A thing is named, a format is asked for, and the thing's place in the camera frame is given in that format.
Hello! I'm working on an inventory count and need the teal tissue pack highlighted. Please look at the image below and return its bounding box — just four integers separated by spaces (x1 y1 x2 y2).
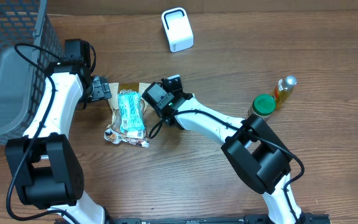
118 92 145 132

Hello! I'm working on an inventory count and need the brown snack bag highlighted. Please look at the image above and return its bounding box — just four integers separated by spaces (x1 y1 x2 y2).
104 82 150 147

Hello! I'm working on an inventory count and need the green lid white jar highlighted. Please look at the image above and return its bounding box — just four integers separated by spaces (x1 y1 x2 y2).
248 94 276 120

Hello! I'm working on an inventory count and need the yellow oil bottle silver cap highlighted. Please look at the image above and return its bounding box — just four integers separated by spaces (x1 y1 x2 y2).
270 75 297 110

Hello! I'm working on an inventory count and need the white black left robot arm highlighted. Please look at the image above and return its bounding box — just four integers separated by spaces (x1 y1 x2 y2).
5 39 112 223

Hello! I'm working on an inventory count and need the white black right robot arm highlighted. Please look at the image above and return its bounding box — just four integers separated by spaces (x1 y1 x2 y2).
142 75 304 223

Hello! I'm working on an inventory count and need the white barcode scanner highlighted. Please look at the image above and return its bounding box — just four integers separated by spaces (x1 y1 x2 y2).
161 7 194 53

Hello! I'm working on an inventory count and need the dark grey mesh basket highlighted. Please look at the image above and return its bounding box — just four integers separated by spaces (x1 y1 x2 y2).
0 0 63 145

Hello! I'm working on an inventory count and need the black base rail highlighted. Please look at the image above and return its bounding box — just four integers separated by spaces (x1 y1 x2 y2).
106 213 331 224

